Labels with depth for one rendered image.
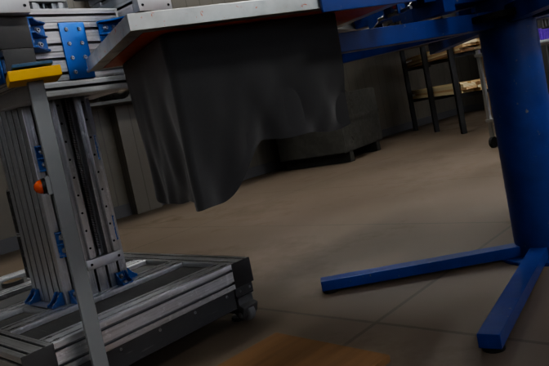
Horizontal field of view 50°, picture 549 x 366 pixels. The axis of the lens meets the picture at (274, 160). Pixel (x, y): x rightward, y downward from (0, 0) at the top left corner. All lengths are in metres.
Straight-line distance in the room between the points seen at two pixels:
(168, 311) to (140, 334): 0.12
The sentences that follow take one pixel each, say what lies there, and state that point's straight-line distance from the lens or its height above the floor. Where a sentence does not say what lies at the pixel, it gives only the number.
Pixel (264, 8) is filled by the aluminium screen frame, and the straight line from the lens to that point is 1.45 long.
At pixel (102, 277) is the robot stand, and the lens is 2.20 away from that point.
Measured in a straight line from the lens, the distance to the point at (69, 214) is 1.68.
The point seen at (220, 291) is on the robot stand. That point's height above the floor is 0.16.
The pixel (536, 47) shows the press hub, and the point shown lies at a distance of 2.31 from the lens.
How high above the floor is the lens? 0.72
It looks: 5 degrees down
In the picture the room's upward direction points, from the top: 11 degrees counter-clockwise
